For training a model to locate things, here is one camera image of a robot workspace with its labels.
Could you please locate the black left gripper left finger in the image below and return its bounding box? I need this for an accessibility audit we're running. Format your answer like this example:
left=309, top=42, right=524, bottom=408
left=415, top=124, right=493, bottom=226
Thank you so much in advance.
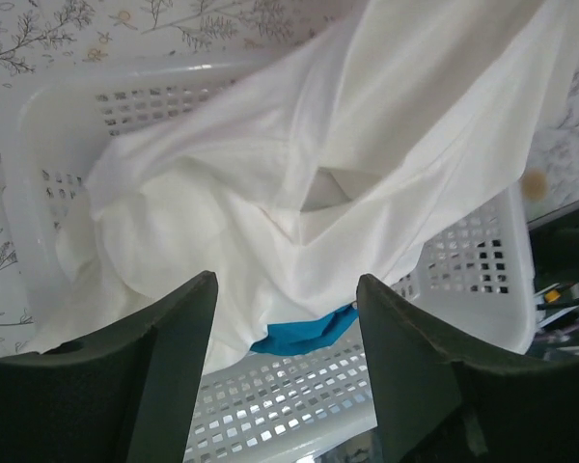
left=0, top=271, right=218, bottom=462

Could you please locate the floral tablecloth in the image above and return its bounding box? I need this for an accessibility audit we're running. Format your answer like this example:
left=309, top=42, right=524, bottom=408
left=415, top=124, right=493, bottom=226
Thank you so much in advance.
left=0, top=1, right=579, bottom=357

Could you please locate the white plastic laundry basket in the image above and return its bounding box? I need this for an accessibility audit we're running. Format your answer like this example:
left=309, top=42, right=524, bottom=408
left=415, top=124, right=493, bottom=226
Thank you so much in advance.
left=0, top=50, right=536, bottom=462

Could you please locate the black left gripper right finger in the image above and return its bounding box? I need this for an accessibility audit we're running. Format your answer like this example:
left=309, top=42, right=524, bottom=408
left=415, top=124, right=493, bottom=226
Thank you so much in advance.
left=356, top=275, right=579, bottom=462

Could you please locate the white t shirt blue print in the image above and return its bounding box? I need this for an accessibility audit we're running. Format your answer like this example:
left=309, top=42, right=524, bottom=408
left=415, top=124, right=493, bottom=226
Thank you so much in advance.
left=27, top=1, right=579, bottom=373

